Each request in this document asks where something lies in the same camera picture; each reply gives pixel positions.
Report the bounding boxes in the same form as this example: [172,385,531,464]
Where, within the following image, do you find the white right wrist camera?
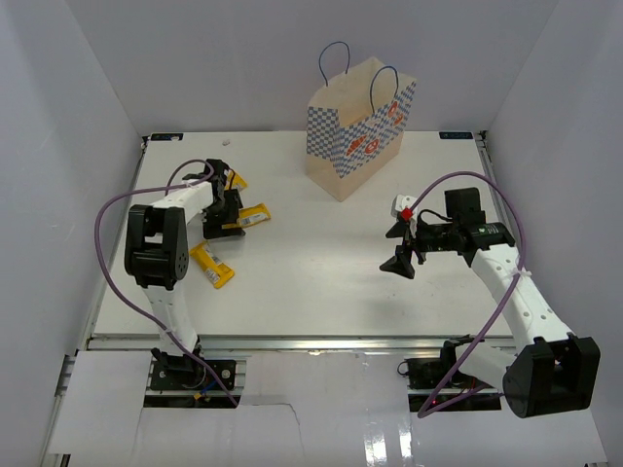
[390,195,418,234]

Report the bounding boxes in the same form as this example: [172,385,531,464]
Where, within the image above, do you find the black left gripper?
[200,190,243,240]

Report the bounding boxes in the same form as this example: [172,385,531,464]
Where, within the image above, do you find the yellow snack bar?
[227,169,248,191]
[223,203,272,230]
[189,241,236,289]

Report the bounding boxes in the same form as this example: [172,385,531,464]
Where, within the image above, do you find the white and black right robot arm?
[380,188,601,418]

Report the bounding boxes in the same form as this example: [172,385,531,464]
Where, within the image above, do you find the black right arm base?
[397,357,502,413]

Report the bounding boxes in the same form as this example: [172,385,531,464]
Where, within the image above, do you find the checkered paper bag blue handles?
[305,40,419,201]

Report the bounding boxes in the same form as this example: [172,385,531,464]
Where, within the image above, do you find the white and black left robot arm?
[124,159,245,388]

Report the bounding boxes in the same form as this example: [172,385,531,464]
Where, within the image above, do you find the yellow snack bar bottom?
[189,241,236,289]

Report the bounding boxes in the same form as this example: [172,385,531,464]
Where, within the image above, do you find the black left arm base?
[149,348,237,394]

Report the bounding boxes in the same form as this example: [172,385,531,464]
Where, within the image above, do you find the yellow snack bar top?
[227,169,248,191]

